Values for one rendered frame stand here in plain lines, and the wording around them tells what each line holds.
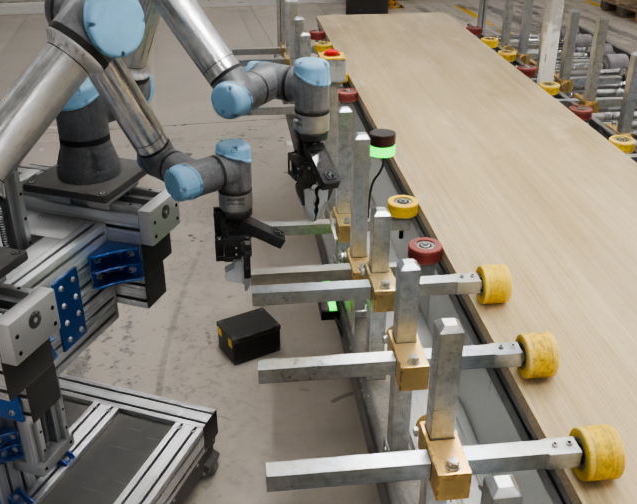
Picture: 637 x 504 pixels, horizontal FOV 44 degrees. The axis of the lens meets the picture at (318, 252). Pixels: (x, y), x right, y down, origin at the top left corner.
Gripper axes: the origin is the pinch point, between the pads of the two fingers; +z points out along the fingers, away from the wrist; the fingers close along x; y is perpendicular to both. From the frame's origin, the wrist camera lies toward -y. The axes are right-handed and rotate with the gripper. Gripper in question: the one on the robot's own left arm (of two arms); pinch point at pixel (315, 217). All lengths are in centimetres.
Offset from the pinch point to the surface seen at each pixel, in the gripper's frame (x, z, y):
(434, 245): -26.1, 8.1, -10.6
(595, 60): -152, -2, 71
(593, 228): -67, 8, -20
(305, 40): -53, -9, 115
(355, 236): -9.7, 6.1, -1.9
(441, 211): -38.8, 8.5, 4.9
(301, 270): 3.6, 12.8, -0.4
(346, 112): -19.2, -15.6, 21.4
